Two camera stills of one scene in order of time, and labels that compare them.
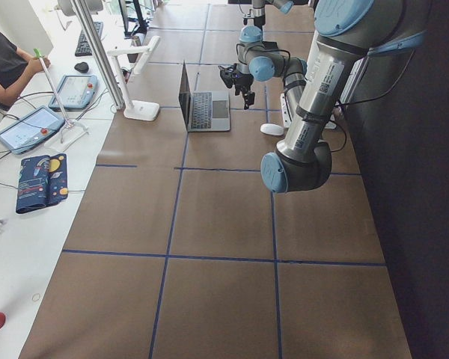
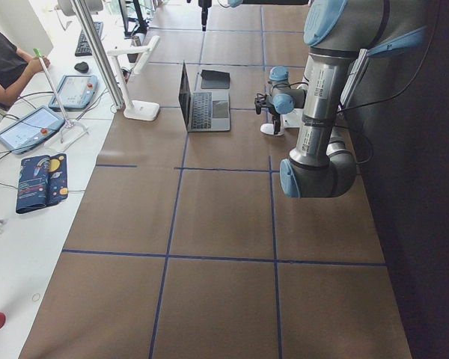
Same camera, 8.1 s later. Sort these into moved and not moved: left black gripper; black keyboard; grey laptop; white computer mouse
Moved: left black gripper
Not moved: white computer mouse; black keyboard; grey laptop
